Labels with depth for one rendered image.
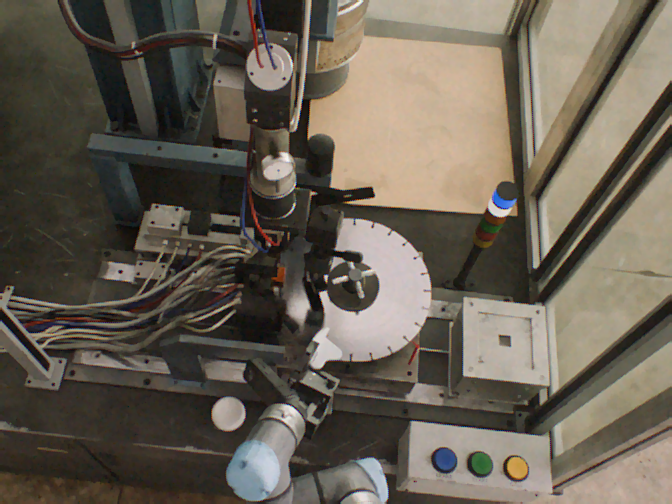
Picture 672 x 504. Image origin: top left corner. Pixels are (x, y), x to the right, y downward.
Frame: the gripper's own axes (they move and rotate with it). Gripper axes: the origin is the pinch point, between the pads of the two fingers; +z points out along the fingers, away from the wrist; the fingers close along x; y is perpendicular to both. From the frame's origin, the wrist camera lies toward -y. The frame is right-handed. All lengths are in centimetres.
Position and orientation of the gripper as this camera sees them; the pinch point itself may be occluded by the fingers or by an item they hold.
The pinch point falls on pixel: (314, 353)
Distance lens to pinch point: 132.5
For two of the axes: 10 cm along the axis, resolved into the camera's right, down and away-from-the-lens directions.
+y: 9.1, 4.0, -1.5
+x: 2.9, -8.3, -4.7
